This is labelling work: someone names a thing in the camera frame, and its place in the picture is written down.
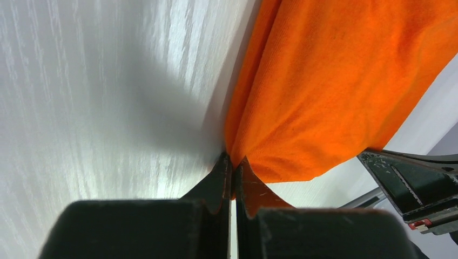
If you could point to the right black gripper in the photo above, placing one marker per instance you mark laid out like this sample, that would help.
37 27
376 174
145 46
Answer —
422 189

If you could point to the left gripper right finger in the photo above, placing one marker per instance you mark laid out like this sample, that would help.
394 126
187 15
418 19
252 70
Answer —
269 227

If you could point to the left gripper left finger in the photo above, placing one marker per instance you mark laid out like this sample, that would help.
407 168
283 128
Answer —
196 225

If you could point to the orange t shirt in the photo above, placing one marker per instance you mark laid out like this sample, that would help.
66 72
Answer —
322 81

